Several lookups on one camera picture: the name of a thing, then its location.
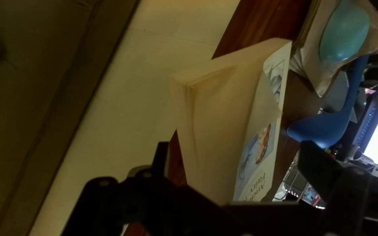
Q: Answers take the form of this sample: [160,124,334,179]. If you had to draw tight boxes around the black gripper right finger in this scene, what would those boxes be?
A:
[296,139,345,202]

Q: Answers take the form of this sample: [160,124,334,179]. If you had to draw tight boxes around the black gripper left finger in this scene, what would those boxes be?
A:
[150,140,171,178]

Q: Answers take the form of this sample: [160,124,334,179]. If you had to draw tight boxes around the cream illustrated book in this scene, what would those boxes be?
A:
[169,36,293,207]

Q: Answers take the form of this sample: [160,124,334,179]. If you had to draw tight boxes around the blue plastic chair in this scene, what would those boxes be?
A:
[282,53,371,150]

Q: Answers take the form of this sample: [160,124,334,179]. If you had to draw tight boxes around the beige paper sheet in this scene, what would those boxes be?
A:
[291,0,378,98]

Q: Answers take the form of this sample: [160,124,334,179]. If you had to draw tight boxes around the teal round object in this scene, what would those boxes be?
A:
[317,0,371,64]

